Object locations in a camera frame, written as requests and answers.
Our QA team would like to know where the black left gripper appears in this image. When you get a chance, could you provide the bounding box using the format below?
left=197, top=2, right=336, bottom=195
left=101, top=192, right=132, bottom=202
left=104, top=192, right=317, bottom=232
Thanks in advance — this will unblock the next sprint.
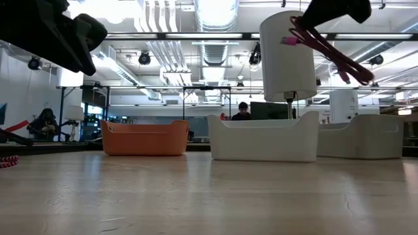
left=0, top=0, right=108, bottom=76

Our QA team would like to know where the white plastic bin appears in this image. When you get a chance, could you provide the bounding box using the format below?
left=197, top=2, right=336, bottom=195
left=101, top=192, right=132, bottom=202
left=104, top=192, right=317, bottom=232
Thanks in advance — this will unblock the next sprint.
left=316, top=113, right=405, bottom=160
left=207, top=110, right=320, bottom=163

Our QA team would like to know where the black overhead frame beam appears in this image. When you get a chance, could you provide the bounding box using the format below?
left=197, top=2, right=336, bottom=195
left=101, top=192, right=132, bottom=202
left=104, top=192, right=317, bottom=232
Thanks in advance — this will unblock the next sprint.
left=104, top=31, right=418, bottom=41

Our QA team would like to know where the black monitor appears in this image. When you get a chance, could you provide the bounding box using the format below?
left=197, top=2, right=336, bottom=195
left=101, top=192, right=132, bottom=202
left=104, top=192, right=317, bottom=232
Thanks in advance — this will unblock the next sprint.
left=250, top=101, right=297, bottom=121

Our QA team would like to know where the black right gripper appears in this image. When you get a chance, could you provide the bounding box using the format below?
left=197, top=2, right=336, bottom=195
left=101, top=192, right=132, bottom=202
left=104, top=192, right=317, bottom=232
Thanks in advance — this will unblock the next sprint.
left=302, top=0, right=372, bottom=29

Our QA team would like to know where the orange plastic bin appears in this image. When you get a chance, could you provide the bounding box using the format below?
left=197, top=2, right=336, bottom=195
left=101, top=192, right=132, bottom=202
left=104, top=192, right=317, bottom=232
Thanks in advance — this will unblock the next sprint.
left=99, top=119, right=190, bottom=157

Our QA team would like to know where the white cylindrical device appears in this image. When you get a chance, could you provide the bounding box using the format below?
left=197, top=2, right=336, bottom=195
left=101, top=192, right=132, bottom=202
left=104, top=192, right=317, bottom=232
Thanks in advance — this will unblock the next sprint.
left=329, top=89, right=359, bottom=124

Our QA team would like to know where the red braided cable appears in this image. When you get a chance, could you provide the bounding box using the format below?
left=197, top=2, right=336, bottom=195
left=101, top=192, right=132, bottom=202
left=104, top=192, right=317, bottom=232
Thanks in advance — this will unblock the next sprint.
left=0, top=155, right=20, bottom=169

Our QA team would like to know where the red band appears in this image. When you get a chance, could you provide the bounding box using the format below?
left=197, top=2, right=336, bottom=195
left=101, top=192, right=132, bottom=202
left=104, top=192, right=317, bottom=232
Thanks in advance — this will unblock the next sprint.
left=5, top=119, right=30, bottom=133

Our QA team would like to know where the black background table frame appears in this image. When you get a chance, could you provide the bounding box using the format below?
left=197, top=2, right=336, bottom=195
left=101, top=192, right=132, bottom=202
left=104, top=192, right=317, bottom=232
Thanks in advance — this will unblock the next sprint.
left=55, top=84, right=111, bottom=143
left=182, top=86, right=232, bottom=121

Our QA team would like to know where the person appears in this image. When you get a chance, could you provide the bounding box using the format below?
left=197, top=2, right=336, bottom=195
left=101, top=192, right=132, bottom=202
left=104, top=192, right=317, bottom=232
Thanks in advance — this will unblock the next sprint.
left=230, top=101, right=252, bottom=121
left=26, top=108, right=60, bottom=142

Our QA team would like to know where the small white background lamp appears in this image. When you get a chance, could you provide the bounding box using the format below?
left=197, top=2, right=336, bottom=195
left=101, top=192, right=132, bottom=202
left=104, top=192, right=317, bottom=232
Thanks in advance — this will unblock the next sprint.
left=63, top=104, right=85, bottom=142

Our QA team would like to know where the black table edge frame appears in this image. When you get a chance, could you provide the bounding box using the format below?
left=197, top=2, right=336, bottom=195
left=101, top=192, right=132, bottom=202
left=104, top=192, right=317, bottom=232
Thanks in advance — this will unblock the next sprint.
left=0, top=142, right=418, bottom=157

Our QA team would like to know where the red cable with pink plug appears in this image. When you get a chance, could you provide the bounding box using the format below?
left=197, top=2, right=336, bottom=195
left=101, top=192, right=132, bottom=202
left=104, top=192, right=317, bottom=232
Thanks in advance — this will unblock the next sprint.
left=280, top=16, right=375, bottom=86

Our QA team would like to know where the white shade table lamp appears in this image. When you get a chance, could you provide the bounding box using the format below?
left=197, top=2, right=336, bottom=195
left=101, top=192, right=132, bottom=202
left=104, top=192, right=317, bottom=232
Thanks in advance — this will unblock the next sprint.
left=259, top=10, right=317, bottom=119

